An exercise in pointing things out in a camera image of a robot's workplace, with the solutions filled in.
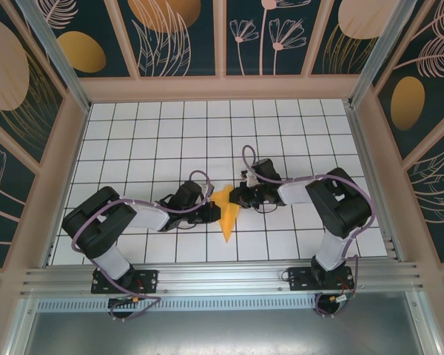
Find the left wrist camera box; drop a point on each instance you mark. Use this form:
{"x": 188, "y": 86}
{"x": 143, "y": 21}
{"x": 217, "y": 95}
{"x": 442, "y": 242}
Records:
{"x": 207, "y": 189}

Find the three flowers wall panel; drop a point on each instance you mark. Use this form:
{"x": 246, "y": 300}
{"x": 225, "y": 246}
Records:
{"x": 281, "y": 22}

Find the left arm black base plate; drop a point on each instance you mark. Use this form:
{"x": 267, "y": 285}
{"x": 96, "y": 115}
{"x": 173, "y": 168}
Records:
{"x": 148, "y": 281}

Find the orange circle leaf wall panel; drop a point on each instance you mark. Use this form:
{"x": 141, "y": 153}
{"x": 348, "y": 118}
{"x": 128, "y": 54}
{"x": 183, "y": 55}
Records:
{"x": 163, "y": 22}

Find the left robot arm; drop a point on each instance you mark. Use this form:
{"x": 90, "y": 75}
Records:
{"x": 92, "y": 229}

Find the single flower wall panel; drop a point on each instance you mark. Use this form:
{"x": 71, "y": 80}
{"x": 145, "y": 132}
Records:
{"x": 3, "y": 207}

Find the aluminium frame bar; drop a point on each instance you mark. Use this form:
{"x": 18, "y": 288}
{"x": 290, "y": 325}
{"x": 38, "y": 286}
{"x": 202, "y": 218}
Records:
{"x": 20, "y": 333}
{"x": 425, "y": 325}

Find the yellow power connector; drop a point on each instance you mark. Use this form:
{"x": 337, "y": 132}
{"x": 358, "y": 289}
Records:
{"x": 135, "y": 299}
{"x": 334, "y": 298}

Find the grey metal sheet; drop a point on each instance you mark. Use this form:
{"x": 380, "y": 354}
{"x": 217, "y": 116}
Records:
{"x": 222, "y": 333}

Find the leaf outline wall panel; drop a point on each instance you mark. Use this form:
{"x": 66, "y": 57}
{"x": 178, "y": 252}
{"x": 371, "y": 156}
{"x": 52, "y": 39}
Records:
{"x": 436, "y": 192}

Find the aluminium mounting rail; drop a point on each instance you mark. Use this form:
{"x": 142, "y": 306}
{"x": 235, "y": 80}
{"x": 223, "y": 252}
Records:
{"x": 222, "y": 279}

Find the yellow paper sheet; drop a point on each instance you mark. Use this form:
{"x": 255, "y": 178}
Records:
{"x": 229, "y": 222}

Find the pale disc wall panel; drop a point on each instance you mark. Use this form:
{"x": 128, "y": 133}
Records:
{"x": 3, "y": 74}
{"x": 355, "y": 18}

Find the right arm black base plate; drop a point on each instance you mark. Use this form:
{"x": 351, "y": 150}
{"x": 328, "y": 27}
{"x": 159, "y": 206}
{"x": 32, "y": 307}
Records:
{"x": 299, "y": 279}

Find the aluminium side rail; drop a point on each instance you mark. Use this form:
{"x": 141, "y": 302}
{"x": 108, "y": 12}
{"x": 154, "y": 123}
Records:
{"x": 373, "y": 185}

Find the aluminium corner post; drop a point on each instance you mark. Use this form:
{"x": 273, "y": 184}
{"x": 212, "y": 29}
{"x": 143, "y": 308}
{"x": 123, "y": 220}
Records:
{"x": 377, "y": 48}
{"x": 59, "y": 63}

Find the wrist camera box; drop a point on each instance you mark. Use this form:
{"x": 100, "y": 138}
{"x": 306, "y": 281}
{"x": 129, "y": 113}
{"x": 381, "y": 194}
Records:
{"x": 250, "y": 179}
{"x": 207, "y": 189}

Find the yellow oval wall panel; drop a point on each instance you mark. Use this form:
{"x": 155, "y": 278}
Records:
{"x": 81, "y": 51}

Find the feather and oval wall panel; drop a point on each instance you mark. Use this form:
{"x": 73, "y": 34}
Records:
{"x": 429, "y": 74}

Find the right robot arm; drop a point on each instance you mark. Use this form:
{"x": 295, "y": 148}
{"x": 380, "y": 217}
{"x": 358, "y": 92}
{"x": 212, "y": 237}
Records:
{"x": 344, "y": 211}

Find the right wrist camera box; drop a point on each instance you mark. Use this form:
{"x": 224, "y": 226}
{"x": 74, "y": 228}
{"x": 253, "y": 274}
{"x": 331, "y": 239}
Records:
{"x": 250, "y": 179}

